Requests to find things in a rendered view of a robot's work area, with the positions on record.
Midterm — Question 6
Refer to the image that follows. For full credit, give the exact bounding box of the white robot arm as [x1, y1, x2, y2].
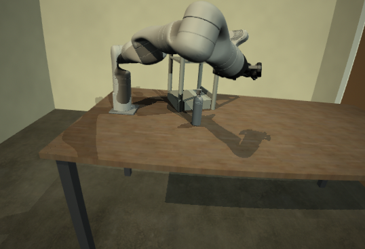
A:
[111, 1, 249, 111]

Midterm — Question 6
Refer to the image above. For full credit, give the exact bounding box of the grey bottle with cap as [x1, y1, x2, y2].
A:
[191, 89, 203, 126]

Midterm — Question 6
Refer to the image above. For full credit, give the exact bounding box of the grey metal shelving unit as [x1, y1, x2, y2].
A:
[168, 54, 219, 112]

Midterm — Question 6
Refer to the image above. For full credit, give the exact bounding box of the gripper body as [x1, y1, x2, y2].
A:
[226, 56, 251, 79]

